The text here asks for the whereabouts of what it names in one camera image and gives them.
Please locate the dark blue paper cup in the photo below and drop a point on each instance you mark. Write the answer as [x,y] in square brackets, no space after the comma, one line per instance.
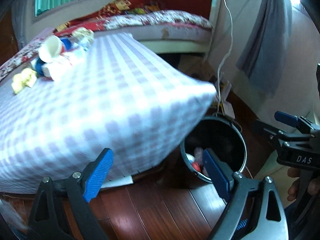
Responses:
[66,43]

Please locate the blue cloth ball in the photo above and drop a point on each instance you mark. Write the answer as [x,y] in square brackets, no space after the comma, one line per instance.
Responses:
[38,67]

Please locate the light blue face mask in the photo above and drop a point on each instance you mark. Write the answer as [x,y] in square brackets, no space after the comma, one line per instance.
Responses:
[84,42]

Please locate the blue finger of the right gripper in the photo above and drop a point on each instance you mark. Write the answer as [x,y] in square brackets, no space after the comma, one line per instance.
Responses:
[287,119]
[268,132]

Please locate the black trash bucket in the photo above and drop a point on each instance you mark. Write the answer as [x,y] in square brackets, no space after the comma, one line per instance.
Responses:
[220,135]

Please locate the white router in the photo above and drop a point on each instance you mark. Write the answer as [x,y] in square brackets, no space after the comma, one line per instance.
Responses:
[227,109]

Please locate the purple checkered tablecloth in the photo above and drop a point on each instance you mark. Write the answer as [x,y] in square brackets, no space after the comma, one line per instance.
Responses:
[120,95]

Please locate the grey curtain on right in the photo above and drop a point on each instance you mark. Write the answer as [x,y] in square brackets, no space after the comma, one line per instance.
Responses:
[263,58]

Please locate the bed with floral mattress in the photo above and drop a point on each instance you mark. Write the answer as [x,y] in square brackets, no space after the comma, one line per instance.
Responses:
[160,25]

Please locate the cream cloth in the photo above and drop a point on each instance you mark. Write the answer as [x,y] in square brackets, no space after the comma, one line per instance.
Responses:
[83,34]

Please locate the yellow wrapper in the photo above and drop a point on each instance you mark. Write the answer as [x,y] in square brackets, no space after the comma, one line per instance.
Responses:
[26,78]

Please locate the red plastic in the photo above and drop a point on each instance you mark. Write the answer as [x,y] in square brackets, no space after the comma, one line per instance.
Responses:
[196,166]

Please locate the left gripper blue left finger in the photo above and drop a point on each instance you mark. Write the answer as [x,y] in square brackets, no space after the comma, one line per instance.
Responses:
[48,219]

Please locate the clear plastic bag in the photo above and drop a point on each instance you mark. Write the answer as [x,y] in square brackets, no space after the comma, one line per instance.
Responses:
[198,154]

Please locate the red patterned blanket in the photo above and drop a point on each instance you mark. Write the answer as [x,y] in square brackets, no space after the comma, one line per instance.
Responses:
[115,8]

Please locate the person's right hand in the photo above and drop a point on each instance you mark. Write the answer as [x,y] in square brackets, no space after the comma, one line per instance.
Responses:
[313,187]

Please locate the brown wooden door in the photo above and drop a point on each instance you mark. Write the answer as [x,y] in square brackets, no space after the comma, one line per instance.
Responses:
[8,42]

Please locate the white red milk carton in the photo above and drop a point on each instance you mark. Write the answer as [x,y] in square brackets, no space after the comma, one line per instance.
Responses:
[63,64]

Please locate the red white paper cup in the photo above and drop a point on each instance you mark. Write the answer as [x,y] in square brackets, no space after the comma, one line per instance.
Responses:
[51,47]

